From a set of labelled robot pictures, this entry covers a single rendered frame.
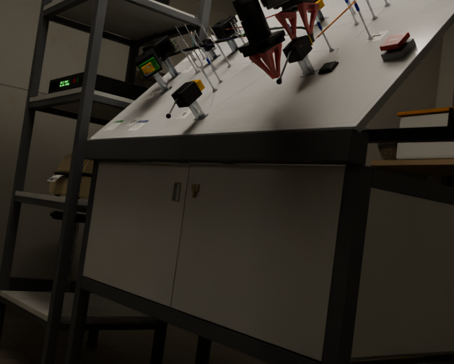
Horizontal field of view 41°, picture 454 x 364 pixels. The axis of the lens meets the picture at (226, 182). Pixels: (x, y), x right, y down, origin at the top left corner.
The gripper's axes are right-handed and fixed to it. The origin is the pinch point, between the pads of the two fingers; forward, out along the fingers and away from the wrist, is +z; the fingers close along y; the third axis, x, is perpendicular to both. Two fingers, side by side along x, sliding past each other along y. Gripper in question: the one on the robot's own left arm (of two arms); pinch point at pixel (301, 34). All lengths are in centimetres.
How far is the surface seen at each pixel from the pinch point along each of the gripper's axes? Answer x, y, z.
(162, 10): -26, 85, -31
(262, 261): 29, -1, 52
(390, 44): 3.8, -26.8, 9.4
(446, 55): -255, 90, -6
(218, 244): 27, 16, 48
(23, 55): -53, 263, -56
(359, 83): 9.9, -21.3, 16.4
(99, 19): 1, 87, -29
